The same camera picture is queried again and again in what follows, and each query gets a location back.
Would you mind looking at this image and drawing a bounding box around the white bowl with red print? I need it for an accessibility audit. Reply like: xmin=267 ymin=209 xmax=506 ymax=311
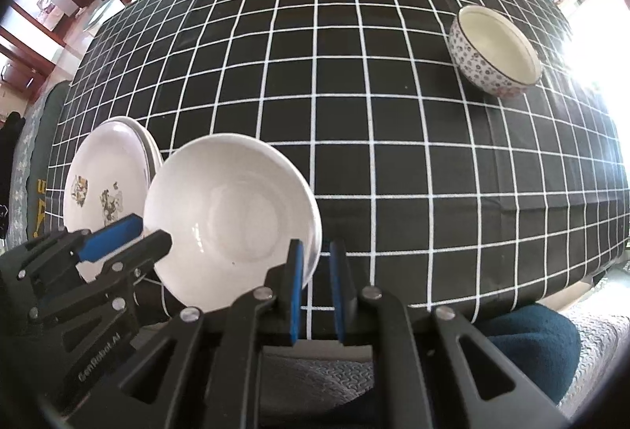
xmin=280 ymin=153 xmax=324 ymax=292

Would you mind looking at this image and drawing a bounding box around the grey chair cover yellow print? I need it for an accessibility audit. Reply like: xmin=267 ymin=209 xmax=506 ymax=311
xmin=10 ymin=82 xmax=74 ymax=243

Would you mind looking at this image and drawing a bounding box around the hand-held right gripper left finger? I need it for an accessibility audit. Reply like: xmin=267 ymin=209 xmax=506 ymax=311
xmin=69 ymin=239 xmax=305 ymax=429

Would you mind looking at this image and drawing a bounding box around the floral patterned bowl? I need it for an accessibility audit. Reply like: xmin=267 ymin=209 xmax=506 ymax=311
xmin=449 ymin=6 xmax=543 ymax=99

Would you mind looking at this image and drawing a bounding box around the grey textured blanket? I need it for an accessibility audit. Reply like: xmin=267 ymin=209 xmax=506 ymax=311
xmin=556 ymin=298 xmax=630 ymax=417

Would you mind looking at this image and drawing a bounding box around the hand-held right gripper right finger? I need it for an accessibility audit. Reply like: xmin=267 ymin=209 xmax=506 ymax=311
xmin=329 ymin=239 xmax=572 ymax=429

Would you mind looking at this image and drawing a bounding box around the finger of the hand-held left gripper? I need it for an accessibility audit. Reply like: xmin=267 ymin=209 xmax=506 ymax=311
xmin=100 ymin=229 xmax=173 ymax=298
xmin=22 ymin=214 xmax=143 ymax=293

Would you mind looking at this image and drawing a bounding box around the white plate with dark print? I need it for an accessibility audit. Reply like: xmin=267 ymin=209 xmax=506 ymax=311
xmin=63 ymin=120 xmax=151 ymax=284

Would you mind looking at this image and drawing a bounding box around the black checked tablecloth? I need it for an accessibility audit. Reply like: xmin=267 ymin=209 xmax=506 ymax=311
xmin=46 ymin=0 xmax=630 ymax=341

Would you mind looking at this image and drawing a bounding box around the white plate with pink flowers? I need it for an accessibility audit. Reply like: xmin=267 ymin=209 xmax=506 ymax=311
xmin=113 ymin=116 xmax=165 ymax=181

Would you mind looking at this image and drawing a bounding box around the person's right leg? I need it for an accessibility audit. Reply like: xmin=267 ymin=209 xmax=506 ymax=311
xmin=472 ymin=303 xmax=582 ymax=406

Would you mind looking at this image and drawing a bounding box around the plain white bowl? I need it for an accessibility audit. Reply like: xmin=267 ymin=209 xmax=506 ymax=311
xmin=143 ymin=134 xmax=316 ymax=312

